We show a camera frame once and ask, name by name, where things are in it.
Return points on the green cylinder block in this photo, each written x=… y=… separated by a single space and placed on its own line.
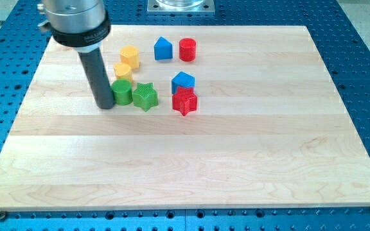
x=122 y=90

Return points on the blue pentagon block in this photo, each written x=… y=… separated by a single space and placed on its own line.
x=182 y=79
x=163 y=49

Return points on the light wooden board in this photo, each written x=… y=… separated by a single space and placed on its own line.
x=270 y=129

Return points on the green star block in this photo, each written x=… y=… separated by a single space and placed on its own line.
x=145 y=96

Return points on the red cylinder block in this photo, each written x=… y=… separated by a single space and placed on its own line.
x=187 y=49

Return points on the board clamp screw left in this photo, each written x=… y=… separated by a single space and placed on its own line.
x=3 y=215

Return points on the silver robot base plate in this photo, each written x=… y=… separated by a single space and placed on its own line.
x=165 y=7

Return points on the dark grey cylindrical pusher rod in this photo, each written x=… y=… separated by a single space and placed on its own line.
x=96 y=74

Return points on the yellow hexagon block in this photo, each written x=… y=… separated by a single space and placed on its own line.
x=130 y=55

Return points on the yellow cylinder block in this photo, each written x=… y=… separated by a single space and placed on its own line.
x=123 y=71

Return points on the blue pentagon block lower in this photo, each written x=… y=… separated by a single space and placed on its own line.
x=182 y=79

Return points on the blue pentagon block upper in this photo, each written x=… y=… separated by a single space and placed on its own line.
x=163 y=49

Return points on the red star block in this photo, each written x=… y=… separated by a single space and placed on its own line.
x=185 y=100

